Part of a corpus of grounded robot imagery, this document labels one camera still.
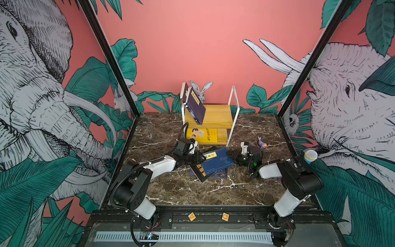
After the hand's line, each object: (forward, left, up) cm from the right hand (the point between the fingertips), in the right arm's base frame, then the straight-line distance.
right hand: (225, 151), depth 92 cm
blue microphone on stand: (-12, -37, +17) cm, 43 cm away
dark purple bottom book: (-13, +2, -5) cm, 14 cm away
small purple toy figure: (+9, -26, -5) cm, 27 cm away
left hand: (-5, +12, +1) cm, 13 cm away
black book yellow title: (-11, +16, -3) cm, 20 cm away
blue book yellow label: (-5, +5, -2) cm, 8 cm away
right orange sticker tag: (-34, +2, -6) cm, 35 cm away
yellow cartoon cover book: (+14, +14, -2) cm, 20 cm away
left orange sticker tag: (-34, +19, -6) cm, 39 cm away
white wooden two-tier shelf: (+16, +2, +13) cm, 21 cm away
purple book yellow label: (+16, +18, +22) cm, 33 cm away
